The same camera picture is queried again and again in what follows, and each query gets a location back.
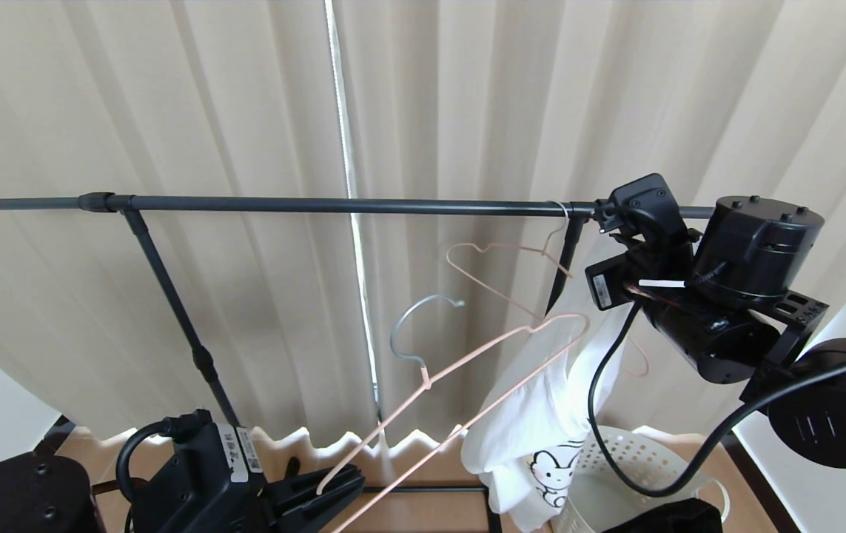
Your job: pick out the black garment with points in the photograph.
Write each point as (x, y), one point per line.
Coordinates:
(667, 518)

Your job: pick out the black clothes rack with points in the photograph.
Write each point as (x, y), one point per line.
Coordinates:
(245, 203)

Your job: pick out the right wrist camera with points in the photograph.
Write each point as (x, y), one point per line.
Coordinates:
(645, 203)

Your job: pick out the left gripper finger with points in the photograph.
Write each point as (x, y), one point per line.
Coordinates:
(311, 518)
(297, 494)

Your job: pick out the beige curtain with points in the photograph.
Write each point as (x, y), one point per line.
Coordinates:
(171, 111)

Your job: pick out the white laundry basket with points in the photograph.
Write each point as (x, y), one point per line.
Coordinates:
(637, 459)

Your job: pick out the white printed shirt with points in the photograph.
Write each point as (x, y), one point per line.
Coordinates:
(534, 414)

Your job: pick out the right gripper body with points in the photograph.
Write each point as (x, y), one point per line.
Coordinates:
(711, 340)

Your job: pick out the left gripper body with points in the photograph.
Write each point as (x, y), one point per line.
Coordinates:
(267, 514)

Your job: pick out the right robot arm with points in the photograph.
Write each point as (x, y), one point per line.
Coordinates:
(756, 244)

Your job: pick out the pink clothes hanger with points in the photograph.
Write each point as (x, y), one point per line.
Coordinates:
(545, 253)
(426, 383)

